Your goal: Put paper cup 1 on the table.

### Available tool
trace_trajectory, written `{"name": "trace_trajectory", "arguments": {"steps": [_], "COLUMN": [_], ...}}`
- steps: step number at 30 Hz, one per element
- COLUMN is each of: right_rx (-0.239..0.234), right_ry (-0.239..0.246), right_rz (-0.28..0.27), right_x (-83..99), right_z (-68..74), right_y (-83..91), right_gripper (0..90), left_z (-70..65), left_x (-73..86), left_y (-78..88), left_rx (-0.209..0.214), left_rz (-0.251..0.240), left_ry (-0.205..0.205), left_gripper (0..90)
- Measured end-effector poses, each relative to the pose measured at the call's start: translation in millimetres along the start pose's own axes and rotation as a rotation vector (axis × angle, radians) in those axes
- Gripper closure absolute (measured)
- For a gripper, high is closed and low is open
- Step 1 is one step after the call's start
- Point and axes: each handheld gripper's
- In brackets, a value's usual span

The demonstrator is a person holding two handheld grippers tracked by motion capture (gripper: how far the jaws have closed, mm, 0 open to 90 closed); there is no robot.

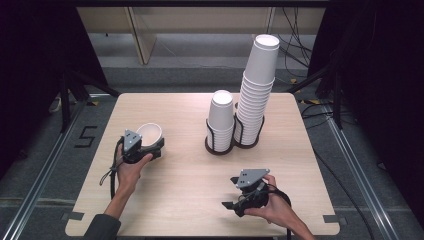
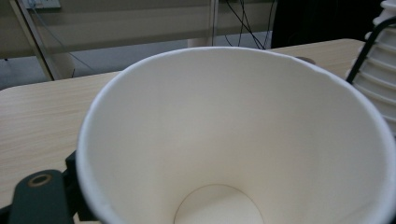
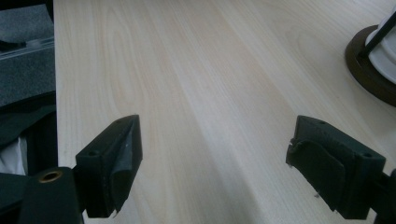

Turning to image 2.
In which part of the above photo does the white paper cup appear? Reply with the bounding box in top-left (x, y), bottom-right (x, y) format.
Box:
top-left (75, 46), bottom-right (396, 224)

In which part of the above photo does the white background desk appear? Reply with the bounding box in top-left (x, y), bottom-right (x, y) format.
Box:
top-left (0, 0), bottom-right (275, 82)

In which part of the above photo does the black curtain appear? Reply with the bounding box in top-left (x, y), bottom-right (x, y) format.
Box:
top-left (270, 0), bottom-right (385, 49)

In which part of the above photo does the short stack of white cups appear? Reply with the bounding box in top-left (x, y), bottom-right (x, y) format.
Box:
top-left (345, 0), bottom-right (396, 134)

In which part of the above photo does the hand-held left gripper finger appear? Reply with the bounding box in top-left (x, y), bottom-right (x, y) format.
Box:
top-left (64, 149), bottom-right (101, 222)

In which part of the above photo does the black cable bundle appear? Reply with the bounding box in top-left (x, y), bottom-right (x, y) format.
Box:
top-left (223, 0), bottom-right (276, 50)

